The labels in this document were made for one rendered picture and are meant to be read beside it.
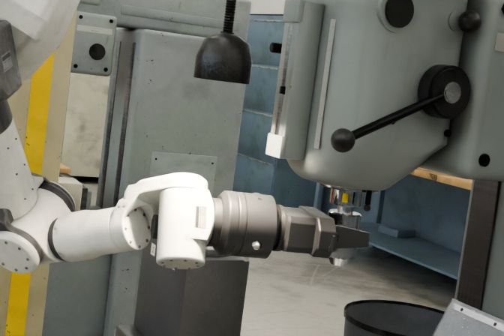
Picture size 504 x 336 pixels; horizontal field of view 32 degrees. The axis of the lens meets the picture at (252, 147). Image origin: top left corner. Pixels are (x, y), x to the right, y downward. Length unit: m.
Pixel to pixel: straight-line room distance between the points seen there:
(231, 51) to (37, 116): 1.79
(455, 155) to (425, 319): 2.34
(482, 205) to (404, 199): 6.36
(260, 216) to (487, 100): 0.34
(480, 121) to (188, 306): 0.61
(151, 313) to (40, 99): 1.30
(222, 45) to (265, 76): 7.72
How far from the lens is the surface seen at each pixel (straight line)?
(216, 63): 1.11
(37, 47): 1.30
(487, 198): 1.59
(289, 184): 8.62
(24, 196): 1.31
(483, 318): 1.59
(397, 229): 7.43
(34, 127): 2.85
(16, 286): 2.94
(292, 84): 1.18
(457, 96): 1.19
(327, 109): 1.16
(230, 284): 1.57
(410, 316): 3.57
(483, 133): 1.24
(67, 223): 1.30
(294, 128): 1.18
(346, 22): 1.16
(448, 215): 7.49
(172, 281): 1.59
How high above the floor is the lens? 1.45
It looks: 5 degrees down
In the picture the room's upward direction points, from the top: 7 degrees clockwise
